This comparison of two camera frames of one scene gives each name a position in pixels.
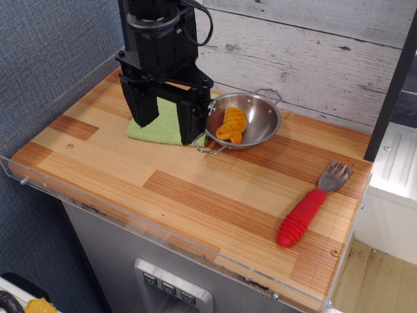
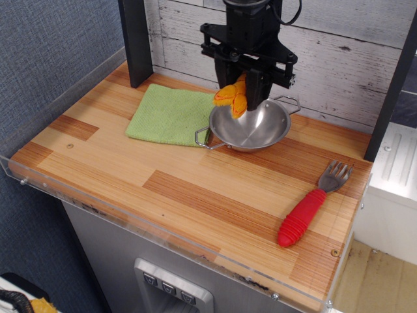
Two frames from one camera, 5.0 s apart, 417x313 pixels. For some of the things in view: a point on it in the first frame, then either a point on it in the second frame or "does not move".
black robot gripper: [161, 55] -> [252, 33]
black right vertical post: [406, 55] does not move
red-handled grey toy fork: [307, 208] does not move
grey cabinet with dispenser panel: [136, 271] does not move
